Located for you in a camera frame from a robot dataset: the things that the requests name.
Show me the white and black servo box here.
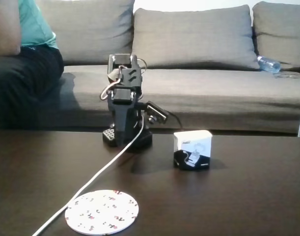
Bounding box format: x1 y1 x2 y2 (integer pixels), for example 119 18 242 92
173 130 213 171

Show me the grey sofa back cushion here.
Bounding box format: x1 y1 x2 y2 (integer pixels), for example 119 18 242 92
252 0 300 72
29 0 136 66
131 4 261 72

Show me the grey sofa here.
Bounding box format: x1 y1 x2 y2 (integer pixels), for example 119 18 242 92
0 0 300 137

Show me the round white patterned coaster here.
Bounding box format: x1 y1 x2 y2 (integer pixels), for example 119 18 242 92
64 189 140 234

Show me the person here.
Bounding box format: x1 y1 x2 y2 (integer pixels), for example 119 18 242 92
0 0 65 131

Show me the clear plastic water bottle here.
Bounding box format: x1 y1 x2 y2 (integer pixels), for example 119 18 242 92
256 55 282 74

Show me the black camera box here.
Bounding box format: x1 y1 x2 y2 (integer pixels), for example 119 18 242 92
146 100 169 124

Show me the white cable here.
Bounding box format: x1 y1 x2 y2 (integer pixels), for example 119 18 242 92
31 115 145 236

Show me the black camera cable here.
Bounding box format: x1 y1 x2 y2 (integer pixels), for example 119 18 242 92
167 112 184 130

